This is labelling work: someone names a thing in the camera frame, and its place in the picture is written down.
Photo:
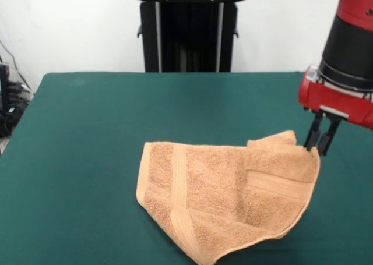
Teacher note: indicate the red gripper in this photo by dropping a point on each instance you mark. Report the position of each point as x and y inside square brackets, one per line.
[332, 102]

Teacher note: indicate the tan terry towel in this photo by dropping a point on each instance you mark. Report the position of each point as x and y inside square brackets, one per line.
[218, 189]

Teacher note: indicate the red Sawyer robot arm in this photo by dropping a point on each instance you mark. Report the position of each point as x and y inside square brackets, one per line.
[349, 52]

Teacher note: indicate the dark green table cloth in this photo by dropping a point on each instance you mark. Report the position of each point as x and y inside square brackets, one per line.
[73, 189]

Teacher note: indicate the black upright device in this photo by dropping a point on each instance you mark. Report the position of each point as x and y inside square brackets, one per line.
[4, 87]

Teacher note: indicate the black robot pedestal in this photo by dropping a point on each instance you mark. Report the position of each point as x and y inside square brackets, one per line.
[189, 43]

